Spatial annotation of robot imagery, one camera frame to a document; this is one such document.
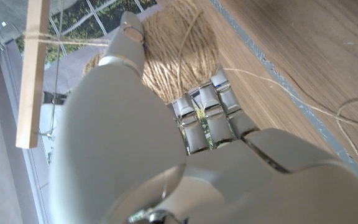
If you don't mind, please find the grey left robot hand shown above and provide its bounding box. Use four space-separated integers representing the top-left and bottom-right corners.
48 11 358 224

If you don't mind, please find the brown jute twine spool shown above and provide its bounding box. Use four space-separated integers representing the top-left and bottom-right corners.
82 0 220 105

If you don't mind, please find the long wooden stick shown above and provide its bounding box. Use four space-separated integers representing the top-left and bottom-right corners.
15 0 52 149

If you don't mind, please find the jute thread strand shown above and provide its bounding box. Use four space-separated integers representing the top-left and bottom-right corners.
23 30 358 184

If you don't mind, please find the printed forest window backdrop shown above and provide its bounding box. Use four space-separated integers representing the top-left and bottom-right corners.
0 0 158 224

